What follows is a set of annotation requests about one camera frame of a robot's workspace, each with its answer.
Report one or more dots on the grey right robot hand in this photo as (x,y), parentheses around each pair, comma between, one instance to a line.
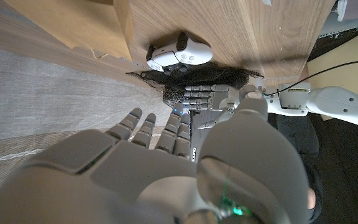
(135,180)

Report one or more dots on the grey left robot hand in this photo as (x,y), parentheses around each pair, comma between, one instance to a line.
(210,93)

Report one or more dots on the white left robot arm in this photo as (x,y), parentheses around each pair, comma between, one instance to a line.
(331,102)

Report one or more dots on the black mesh netting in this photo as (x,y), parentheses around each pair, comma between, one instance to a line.
(210,76)

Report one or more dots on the white game controller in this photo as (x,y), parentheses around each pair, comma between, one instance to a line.
(182,53)

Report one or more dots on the brown paper bag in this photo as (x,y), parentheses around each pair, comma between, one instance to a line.
(79,28)

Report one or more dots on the white power strip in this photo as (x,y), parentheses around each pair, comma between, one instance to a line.
(194,154)

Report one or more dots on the striped beige curtain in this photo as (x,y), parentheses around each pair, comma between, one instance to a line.
(57,93)

